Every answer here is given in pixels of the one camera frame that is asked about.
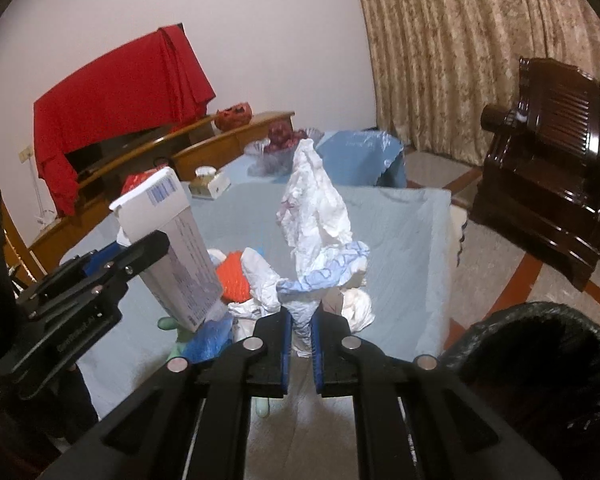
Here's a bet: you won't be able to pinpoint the wooden tv cabinet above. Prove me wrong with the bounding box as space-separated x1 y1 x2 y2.
30 112 294 273

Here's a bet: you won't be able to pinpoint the dark red apples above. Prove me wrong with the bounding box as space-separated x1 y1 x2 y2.
264 122 309 153

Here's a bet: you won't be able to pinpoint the blue grey tablecloth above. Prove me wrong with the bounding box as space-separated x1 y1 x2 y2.
59 179 470 480

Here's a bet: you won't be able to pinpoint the dark wooden armchair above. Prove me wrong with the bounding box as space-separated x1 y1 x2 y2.
470 58 600 289

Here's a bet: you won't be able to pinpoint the red cloth cover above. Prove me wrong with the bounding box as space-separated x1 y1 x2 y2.
33 25 215 217

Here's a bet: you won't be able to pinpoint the green rubber glove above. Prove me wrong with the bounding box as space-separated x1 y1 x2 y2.
157 316 194 359

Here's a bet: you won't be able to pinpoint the white paper box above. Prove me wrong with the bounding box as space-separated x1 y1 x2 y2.
109 167 223 332

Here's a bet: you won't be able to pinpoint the orange foam net pad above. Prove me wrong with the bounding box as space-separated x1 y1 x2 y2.
216 252 251 304

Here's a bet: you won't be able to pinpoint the black trash bin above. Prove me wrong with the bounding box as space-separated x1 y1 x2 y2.
440 301 600 479

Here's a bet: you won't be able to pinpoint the beige patterned curtain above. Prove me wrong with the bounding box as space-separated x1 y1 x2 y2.
360 0 600 165

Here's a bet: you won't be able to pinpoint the white tissue box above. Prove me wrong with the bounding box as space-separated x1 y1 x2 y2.
188 166 230 200

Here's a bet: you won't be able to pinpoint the white plastic bag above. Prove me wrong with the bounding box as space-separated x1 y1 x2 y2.
228 139 375 358

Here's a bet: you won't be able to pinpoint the light blue small tablecloth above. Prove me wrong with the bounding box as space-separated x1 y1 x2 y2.
221 130 406 188

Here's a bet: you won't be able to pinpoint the glass fruit bowl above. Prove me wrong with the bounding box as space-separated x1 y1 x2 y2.
244 128 324 177

